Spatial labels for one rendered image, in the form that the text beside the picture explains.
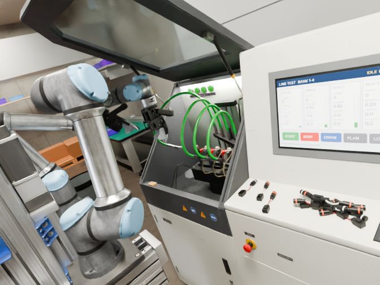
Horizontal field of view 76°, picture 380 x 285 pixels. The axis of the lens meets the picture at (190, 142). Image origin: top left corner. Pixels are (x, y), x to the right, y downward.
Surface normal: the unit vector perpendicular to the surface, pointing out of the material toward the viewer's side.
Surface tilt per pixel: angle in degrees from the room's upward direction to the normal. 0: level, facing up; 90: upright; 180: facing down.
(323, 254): 90
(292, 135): 76
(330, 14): 90
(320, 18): 90
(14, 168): 90
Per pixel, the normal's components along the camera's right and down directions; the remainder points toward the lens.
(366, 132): -0.71, 0.21
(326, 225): -0.29, -0.90
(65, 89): -0.22, 0.21
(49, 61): 0.60, 0.11
